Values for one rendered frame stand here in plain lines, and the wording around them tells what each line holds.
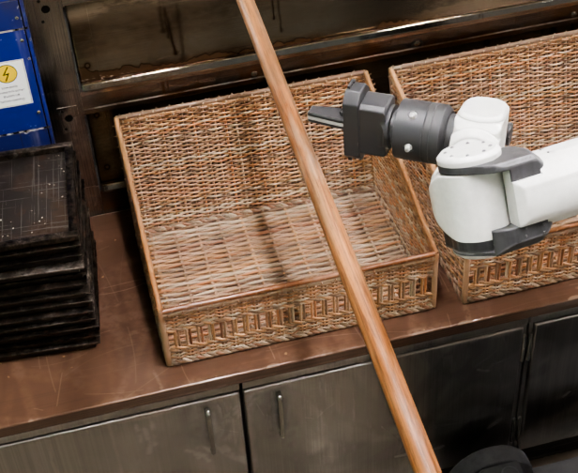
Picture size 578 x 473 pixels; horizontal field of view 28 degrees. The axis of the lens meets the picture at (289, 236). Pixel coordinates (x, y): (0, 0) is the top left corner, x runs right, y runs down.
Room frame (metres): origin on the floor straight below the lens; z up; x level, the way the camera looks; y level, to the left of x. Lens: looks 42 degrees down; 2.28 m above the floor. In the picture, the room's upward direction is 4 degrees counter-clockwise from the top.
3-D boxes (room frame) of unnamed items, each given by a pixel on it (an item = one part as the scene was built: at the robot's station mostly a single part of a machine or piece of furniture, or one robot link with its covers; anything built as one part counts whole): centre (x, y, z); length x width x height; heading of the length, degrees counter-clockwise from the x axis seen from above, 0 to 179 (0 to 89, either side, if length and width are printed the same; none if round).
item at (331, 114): (1.41, -0.07, 1.25); 0.06 x 0.03 x 0.02; 67
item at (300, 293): (1.81, 0.03, 0.72); 0.56 x 0.49 x 0.28; 102
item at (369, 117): (1.37, -0.15, 1.24); 0.12 x 0.10 x 0.13; 67
